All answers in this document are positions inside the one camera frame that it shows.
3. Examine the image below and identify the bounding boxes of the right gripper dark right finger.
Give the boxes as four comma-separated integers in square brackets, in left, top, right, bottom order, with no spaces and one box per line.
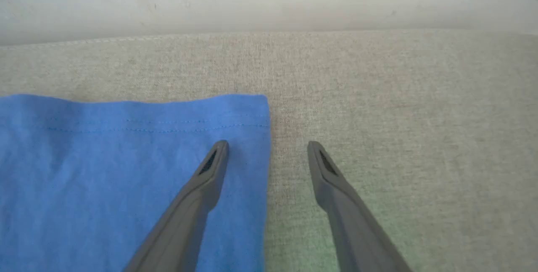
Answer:
[308,140,413,272]

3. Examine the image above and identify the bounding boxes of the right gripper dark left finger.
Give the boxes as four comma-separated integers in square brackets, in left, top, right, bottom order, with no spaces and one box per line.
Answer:
[123,140,230,272]

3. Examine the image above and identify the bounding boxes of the blue white red-striped garment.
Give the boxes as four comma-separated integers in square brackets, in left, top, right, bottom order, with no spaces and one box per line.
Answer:
[0,93,272,272]

